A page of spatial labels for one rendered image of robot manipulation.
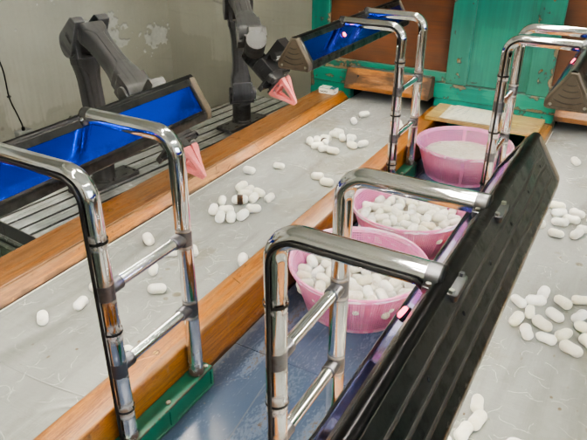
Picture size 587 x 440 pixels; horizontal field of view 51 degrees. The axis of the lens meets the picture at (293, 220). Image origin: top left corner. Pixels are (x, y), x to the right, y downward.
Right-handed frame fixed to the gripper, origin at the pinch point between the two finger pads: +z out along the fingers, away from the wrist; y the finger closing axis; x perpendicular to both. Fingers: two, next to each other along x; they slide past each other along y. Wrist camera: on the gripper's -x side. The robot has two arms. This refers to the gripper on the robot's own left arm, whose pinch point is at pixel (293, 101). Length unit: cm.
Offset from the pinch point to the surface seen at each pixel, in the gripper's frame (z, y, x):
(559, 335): 71, -56, -44
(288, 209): 24.3, -37.8, -3.6
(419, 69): 18.1, 6.1, -31.1
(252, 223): 22, -48, -1
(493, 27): 21, 48, -40
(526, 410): 71, -74, -42
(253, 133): -1.6, -5.6, 13.7
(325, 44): 1.6, -20.6, -29.4
